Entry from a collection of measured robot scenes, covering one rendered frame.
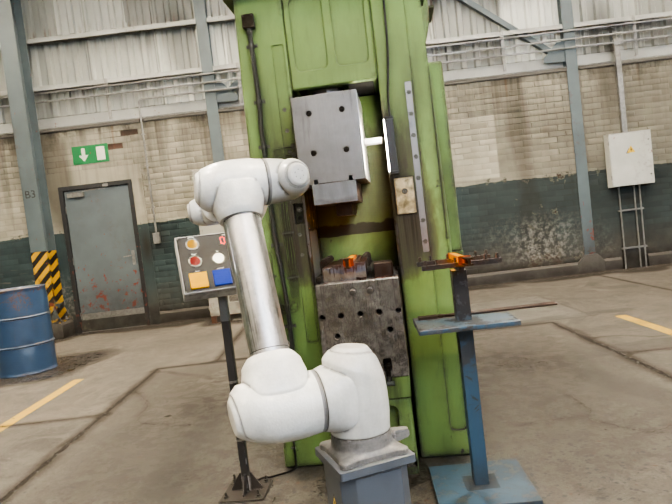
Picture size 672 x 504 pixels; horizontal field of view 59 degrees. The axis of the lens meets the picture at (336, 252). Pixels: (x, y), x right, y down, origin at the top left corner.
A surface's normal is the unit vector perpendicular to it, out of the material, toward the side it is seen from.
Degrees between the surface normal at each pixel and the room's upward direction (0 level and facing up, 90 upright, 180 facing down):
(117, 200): 90
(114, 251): 90
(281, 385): 64
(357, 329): 90
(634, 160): 90
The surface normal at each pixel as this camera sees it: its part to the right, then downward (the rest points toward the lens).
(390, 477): 0.34, 0.01
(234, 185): 0.17, -0.26
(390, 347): -0.11, 0.07
